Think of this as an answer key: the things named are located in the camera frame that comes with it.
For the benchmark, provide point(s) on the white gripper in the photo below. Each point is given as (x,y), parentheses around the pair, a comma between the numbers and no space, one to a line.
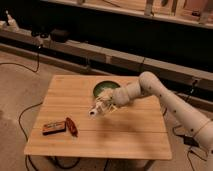
(120,98)

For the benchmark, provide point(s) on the white bottle with label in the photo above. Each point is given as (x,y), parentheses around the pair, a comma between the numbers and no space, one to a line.
(99,105)

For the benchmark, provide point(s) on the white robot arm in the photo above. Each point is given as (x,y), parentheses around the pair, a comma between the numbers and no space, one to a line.
(196,123)

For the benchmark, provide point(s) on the white bottle on ledge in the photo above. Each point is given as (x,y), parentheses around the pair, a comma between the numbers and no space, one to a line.
(12,22)

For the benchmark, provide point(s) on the green round bowl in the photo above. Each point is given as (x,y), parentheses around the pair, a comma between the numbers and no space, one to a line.
(104,85)

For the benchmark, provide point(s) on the red brown oblong object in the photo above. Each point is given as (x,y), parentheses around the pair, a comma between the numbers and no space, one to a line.
(71,126)

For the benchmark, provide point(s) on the wooden table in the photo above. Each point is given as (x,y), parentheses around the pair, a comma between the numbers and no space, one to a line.
(134,132)

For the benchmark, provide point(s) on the black orange rectangular box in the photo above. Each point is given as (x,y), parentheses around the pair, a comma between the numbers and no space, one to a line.
(54,127)

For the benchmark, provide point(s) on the black device on ledge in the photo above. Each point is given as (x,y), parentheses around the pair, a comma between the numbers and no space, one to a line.
(59,35)

